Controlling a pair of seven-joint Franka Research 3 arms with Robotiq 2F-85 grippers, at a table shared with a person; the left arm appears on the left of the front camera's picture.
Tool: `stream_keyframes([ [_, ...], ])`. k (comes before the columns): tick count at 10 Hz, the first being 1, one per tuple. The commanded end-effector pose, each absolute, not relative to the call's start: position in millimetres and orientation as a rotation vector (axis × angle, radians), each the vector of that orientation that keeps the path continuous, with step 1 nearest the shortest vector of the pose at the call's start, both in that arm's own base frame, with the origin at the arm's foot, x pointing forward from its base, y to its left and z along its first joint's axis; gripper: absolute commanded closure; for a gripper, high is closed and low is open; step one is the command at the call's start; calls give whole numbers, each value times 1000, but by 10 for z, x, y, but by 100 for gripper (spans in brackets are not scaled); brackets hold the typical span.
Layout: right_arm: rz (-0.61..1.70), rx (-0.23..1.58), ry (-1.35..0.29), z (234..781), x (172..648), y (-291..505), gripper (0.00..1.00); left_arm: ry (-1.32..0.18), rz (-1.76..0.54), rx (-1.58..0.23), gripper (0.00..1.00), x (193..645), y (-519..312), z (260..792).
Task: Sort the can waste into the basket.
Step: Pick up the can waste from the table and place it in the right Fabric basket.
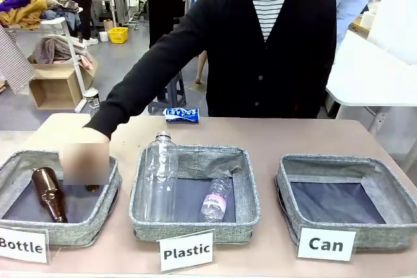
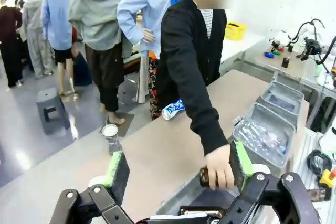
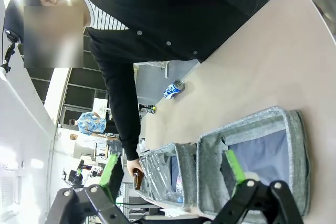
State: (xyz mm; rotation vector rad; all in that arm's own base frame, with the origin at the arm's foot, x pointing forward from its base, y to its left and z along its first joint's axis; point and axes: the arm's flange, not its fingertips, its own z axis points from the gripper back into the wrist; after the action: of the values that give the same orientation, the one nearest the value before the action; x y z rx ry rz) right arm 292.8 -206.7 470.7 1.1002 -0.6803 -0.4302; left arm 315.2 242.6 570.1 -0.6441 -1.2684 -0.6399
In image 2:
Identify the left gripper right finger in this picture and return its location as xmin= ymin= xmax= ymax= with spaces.
xmin=223 ymin=140 xmax=322 ymax=224

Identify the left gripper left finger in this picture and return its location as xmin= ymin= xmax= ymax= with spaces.
xmin=54 ymin=150 xmax=135 ymax=224

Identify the brown glass beer bottle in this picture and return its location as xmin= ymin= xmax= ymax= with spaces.
xmin=199 ymin=167 xmax=237 ymax=189
xmin=179 ymin=206 xmax=227 ymax=220

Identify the crushed blue drink can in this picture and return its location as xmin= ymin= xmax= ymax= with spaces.
xmin=161 ymin=99 xmax=186 ymax=121

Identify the person's right forearm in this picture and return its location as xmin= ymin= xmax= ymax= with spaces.
xmin=188 ymin=102 xmax=230 ymax=157

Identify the grey fabric plastic basket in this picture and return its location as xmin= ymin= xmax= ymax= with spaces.
xmin=232 ymin=102 xmax=296 ymax=175

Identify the grey fabric can basket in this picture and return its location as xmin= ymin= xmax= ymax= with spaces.
xmin=258 ymin=80 xmax=306 ymax=120

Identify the person's right hand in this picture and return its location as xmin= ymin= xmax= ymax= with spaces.
xmin=204 ymin=144 xmax=236 ymax=191

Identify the metal paint tin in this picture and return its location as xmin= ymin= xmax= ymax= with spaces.
xmin=101 ymin=123 xmax=120 ymax=144

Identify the crushed clear plastic bottle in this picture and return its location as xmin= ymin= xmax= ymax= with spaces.
xmin=239 ymin=118 xmax=288 ymax=157

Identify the yellow emergency stop button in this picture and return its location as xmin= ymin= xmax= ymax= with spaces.
xmin=318 ymin=168 xmax=336 ymax=191

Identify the grey plastic stool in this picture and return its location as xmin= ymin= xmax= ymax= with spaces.
xmin=36 ymin=87 xmax=71 ymax=136

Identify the person in black cardigan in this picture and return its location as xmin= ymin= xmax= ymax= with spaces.
xmin=156 ymin=0 xmax=249 ymax=156

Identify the white side table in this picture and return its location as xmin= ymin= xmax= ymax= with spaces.
xmin=219 ymin=31 xmax=266 ymax=76

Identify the mannequin in grey hoodie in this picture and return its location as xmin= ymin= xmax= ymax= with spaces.
xmin=68 ymin=0 xmax=135 ymax=125

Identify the mannequin in blue shirt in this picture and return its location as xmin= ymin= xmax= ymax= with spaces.
xmin=41 ymin=0 xmax=77 ymax=97

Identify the mannequin in grey jumpsuit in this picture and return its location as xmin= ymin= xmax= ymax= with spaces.
xmin=22 ymin=0 xmax=55 ymax=79

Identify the mannequin in light-blue shirt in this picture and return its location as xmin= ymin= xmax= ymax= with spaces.
xmin=116 ymin=0 xmax=190 ymax=104

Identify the yellow plastic crate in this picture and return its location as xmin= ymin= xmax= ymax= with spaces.
xmin=224 ymin=22 xmax=248 ymax=41

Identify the mannequin in dark maroon clothes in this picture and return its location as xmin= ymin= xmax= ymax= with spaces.
xmin=0 ymin=0 xmax=24 ymax=89

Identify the slotted aluminium base plate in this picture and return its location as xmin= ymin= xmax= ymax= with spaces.
xmin=292 ymin=129 xmax=325 ymax=191

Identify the coiled black cable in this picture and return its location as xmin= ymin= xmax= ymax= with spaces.
xmin=307 ymin=148 xmax=333 ymax=177

